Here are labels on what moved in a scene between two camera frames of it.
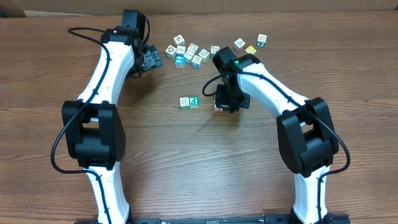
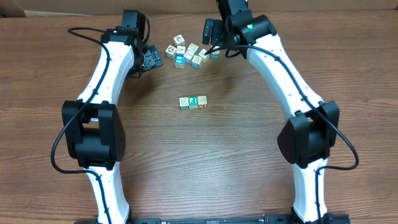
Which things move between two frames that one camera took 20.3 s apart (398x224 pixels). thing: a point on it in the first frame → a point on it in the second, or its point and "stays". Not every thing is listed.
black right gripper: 223,102 → 217,28
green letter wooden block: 194,102 stays
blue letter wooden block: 180,60 stays
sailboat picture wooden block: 184,102 stays
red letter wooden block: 218,110 → 202,101
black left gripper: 152,57 stays
